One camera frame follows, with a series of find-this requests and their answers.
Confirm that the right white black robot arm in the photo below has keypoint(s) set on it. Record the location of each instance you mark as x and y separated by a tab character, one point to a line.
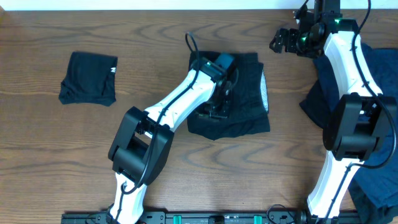
363	116

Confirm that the black shorts garment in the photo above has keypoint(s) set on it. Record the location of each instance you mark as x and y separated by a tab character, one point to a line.
248	110

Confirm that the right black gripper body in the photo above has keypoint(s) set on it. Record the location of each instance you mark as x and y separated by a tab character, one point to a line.
286	40

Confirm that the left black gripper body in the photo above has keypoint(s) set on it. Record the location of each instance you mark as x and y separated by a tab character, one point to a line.
213	113

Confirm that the small folded black garment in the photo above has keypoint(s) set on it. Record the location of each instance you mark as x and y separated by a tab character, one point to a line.
90	78

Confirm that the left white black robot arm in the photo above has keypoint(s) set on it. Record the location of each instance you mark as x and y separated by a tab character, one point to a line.
142	143

